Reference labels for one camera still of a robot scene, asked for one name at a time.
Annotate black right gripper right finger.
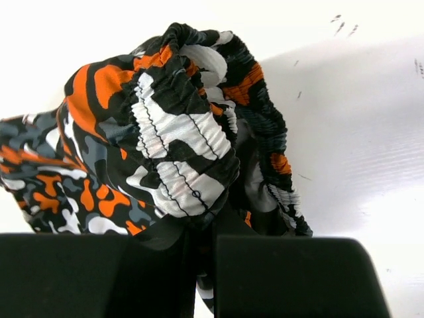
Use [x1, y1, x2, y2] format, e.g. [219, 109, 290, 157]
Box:
[211, 208, 394, 318]

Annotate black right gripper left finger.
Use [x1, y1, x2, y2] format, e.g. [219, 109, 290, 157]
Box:
[1, 216, 195, 317]

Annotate orange camouflage shorts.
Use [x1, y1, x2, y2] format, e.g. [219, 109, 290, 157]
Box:
[1, 23, 313, 307]

